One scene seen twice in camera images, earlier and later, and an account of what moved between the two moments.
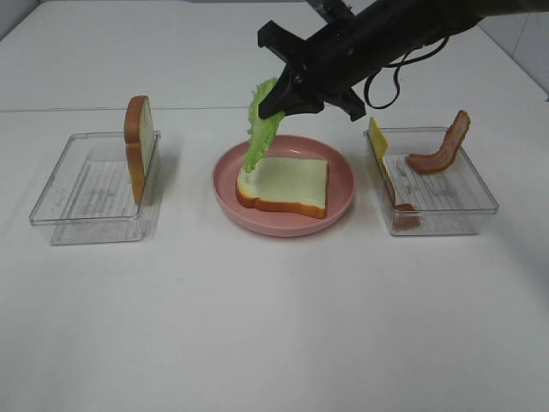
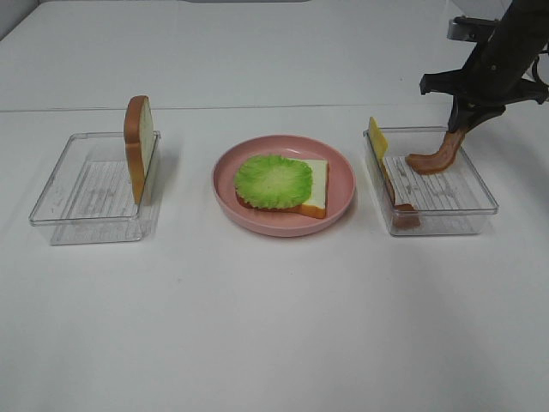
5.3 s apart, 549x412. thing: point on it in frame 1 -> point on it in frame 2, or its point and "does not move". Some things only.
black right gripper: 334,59 -> 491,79
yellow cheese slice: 379,139 does not move
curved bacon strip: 433,161 does not move
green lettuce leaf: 262,131 -> 272,182
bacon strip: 405,216 does not move
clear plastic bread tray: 89,198 does not move
